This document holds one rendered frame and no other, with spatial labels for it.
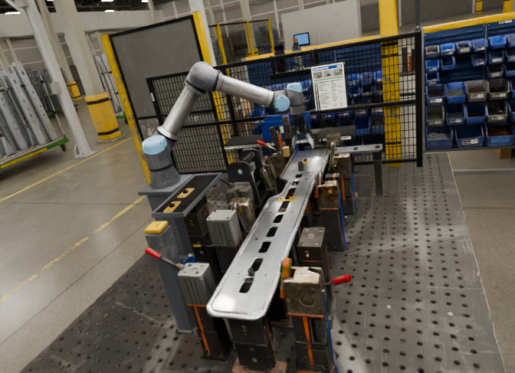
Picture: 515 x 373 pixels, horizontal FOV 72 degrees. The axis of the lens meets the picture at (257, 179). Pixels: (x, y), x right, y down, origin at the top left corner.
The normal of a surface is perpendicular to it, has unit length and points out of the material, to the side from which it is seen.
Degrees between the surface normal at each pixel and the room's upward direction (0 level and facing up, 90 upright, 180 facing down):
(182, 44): 89
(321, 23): 90
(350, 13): 90
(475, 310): 0
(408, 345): 0
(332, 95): 90
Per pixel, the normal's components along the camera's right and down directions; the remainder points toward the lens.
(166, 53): -0.37, 0.40
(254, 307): -0.18, -0.91
